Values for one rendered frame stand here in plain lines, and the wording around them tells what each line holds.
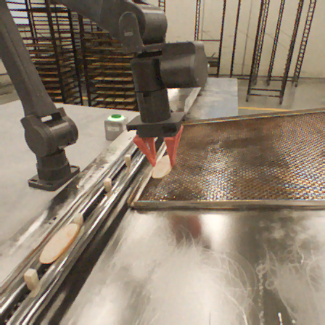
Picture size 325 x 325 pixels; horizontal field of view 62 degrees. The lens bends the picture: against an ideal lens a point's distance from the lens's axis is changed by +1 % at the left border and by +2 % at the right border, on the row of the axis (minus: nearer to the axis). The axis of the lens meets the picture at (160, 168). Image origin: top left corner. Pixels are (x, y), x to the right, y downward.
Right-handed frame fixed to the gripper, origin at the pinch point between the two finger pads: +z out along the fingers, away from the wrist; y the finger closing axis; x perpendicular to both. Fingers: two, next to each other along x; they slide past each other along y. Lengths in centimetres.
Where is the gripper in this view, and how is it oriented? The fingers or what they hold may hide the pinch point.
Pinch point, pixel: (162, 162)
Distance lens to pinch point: 54.4
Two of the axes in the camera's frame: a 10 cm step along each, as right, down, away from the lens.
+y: -9.5, 0.0, 3.2
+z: 1.5, 8.9, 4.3
